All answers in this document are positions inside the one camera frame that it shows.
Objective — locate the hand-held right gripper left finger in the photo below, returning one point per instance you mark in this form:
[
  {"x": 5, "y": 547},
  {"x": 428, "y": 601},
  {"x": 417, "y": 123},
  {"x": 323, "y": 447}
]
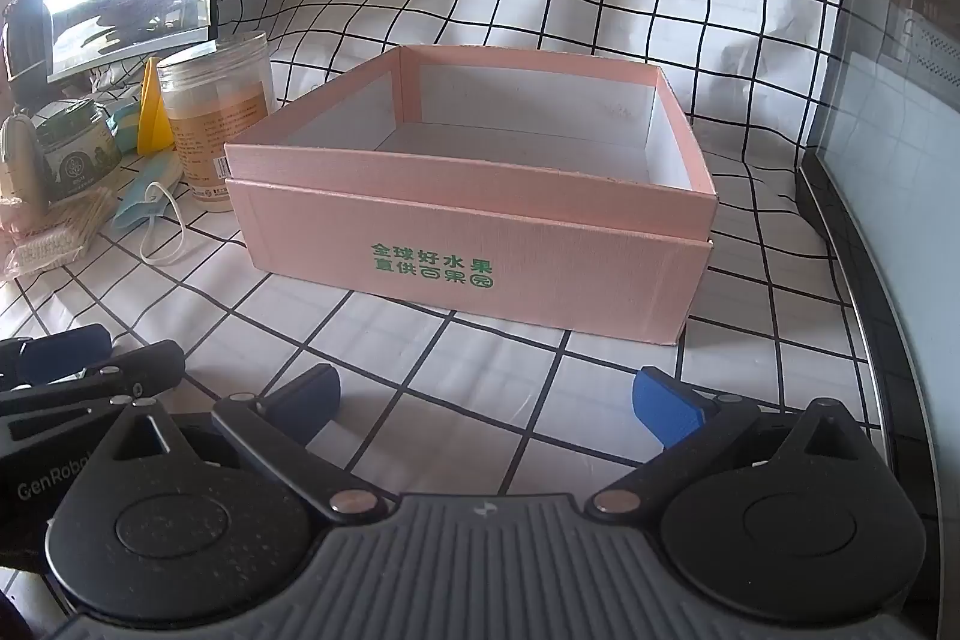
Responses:
[{"x": 311, "y": 396}]

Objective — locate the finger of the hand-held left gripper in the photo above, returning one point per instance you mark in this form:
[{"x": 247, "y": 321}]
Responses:
[
  {"x": 64, "y": 351},
  {"x": 142, "y": 370}
]

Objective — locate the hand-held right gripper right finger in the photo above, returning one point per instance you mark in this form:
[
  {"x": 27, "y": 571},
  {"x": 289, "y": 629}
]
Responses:
[{"x": 664, "y": 407}]

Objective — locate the blue face mask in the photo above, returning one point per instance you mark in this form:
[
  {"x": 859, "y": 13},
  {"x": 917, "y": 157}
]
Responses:
[{"x": 135, "y": 209}]

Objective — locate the pink cardboard box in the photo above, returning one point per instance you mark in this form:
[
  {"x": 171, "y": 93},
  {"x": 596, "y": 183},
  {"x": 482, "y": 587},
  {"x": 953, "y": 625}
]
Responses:
[{"x": 450, "y": 235}]

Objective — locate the clear bag of cotton swabs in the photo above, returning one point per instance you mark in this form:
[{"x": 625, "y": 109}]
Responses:
[{"x": 60, "y": 235}]

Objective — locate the white black checked tablecloth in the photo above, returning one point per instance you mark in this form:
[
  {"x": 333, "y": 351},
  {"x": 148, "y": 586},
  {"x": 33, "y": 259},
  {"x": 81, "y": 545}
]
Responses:
[{"x": 525, "y": 385}]

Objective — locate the beige fabric pouch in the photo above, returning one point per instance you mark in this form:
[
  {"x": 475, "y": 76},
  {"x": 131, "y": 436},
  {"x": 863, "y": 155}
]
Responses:
[{"x": 19, "y": 175}]

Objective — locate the green lid glass jar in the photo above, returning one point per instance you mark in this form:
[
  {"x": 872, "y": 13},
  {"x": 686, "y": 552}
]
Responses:
[{"x": 79, "y": 156}]

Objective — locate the pale blue pad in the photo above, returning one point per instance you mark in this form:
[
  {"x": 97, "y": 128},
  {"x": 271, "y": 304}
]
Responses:
[{"x": 124, "y": 119}]

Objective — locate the yellow triangular plastic piece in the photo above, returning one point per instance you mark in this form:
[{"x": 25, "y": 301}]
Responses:
[{"x": 154, "y": 123}]

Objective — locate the clear plastic jar beige label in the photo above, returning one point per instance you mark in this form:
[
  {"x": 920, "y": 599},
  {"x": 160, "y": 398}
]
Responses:
[{"x": 217, "y": 115}]

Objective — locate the dark rounded object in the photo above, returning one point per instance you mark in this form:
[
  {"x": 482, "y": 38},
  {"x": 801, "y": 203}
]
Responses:
[{"x": 26, "y": 48}]

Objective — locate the glass panel computer case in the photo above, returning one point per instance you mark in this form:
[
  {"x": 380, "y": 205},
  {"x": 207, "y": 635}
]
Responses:
[{"x": 900, "y": 160}]

